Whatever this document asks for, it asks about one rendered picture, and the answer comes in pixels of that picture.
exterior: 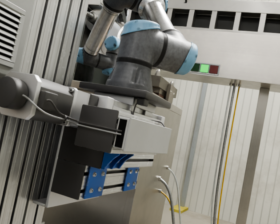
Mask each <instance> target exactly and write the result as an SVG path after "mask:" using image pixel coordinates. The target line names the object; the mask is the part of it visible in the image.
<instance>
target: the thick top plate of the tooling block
mask: <svg viewBox="0 0 280 224"><path fill-rule="evenodd" d="M151 78H152V87H154V88H160V89H162V90H163V91H165V92H167V89H168V84H170V83H169V82H168V81H167V80H165V79H164V78H163V77H162V76H155V75H151ZM176 94H177V89H176V88H175V92H174V97H173V98H176Z"/></svg>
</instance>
